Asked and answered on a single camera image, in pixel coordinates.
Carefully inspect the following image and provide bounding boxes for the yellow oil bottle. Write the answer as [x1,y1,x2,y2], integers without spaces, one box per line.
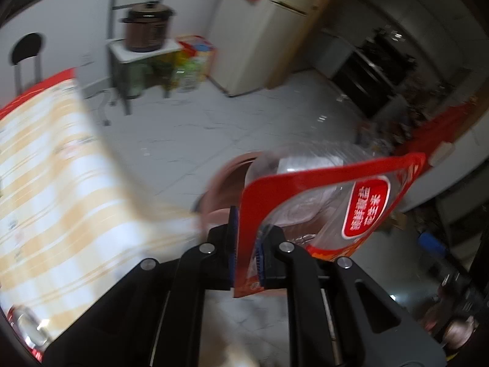
[153,51,180,93]

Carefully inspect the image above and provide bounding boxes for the brown round waste bin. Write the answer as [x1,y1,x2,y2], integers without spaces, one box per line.
[199,152,329,295]

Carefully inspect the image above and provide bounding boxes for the metal pot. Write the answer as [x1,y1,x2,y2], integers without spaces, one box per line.
[442,315,479,349]

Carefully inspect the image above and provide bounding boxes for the black round-back chair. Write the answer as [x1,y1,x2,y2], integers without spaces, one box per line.
[9,32,44,96]

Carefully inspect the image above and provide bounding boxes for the electric pressure cooker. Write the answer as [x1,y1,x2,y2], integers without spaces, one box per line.
[121,2,176,52]

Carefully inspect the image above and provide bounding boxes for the dark kitchen cabinet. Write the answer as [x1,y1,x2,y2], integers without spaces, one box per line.
[332,27,418,120]

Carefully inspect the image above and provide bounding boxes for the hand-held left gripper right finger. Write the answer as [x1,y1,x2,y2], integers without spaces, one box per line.
[256,227,447,367]

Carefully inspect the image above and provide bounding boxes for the yellow checked tablecloth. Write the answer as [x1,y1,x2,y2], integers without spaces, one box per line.
[0,68,203,347]

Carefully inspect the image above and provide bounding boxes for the blue container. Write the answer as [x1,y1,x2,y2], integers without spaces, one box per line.
[417,231,450,258]

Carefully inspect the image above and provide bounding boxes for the cream refrigerator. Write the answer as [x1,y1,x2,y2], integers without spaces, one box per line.
[208,0,344,97]

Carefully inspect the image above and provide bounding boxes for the green label plastic bottle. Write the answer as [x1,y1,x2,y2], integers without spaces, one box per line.
[172,59,209,92]

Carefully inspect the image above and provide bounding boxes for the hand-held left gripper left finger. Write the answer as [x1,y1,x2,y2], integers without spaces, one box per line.
[46,206,241,367]

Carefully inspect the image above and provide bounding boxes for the small white side table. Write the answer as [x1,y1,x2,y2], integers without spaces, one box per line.
[107,39,184,116]

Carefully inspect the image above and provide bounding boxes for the red clear plastic food bag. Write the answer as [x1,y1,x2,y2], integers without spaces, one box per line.
[231,152,426,299]

